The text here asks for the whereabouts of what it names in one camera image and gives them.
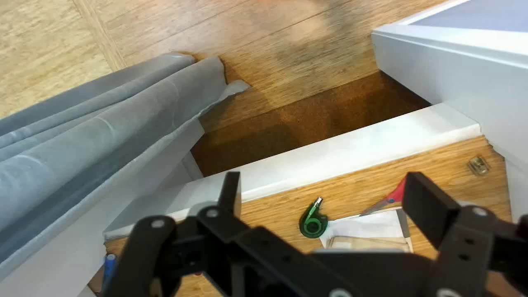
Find blue marker pen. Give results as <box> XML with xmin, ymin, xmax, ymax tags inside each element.
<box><xmin>103</xmin><ymin>253</ymin><xmax>118</xmax><ymax>291</ymax></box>

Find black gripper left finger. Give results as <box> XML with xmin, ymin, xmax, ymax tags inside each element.
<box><xmin>218</xmin><ymin>172</ymin><xmax>241</xmax><ymax>216</ymax></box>

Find grey curtain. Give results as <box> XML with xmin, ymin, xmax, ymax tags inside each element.
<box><xmin>0</xmin><ymin>55</ymin><xmax>248</xmax><ymax>263</ymax></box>

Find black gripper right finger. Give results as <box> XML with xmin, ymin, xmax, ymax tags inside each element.
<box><xmin>403</xmin><ymin>172</ymin><xmax>461</xmax><ymax>248</ymax></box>

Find white paper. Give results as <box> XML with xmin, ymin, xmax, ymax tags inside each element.
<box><xmin>321</xmin><ymin>208</ymin><xmax>413</xmax><ymax>253</ymax></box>

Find green tape roll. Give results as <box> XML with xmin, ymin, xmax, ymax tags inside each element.
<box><xmin>299</xmin><ymin>197</ymin><xmax>329</xmax><ymax>238</ymax></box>

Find white wooden shelf desk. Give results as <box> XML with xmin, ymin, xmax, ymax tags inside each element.
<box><xmin>101</xmin><ymin>104</ymin><xmax>515</xmax><ymax>297</ymax></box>

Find red handled scissors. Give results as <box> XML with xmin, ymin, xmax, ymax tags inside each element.
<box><xmin>362</xmin><ymin>180</ymin><xmax>406</xmax><ymax>216</ymax></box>

